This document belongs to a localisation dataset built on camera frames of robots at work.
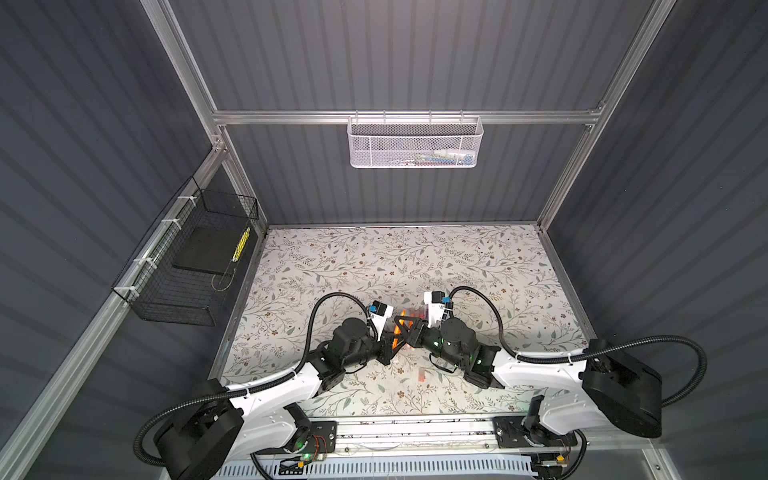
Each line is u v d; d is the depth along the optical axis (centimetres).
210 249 74
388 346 69
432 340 69
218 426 41
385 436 75
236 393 46
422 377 83
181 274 72
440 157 91
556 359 51
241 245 79
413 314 95
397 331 75
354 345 65
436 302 71
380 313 71
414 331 69
